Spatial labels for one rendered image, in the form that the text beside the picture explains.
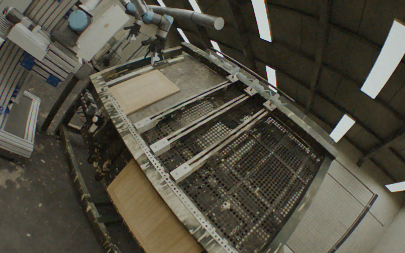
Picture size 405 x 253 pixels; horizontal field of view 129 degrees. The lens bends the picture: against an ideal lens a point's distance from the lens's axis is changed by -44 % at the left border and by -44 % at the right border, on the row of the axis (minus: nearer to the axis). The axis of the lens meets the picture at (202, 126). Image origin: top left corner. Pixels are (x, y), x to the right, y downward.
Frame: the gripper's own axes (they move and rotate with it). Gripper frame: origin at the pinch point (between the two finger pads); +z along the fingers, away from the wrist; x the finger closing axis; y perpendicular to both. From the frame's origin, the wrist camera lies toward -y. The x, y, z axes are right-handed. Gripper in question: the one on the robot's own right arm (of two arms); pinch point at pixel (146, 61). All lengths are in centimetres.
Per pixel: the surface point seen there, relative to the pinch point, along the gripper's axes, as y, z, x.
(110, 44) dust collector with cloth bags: 120, 94, 614
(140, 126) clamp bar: 1.4, 41.8, -20.1
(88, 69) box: -29, 33, 64
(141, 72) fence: 25, 23, 52
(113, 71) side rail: 1, 35, 74
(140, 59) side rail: 29, 16, 76
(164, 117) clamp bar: 20.0, 33.9, -18.5
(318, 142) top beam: 106, -6, -109
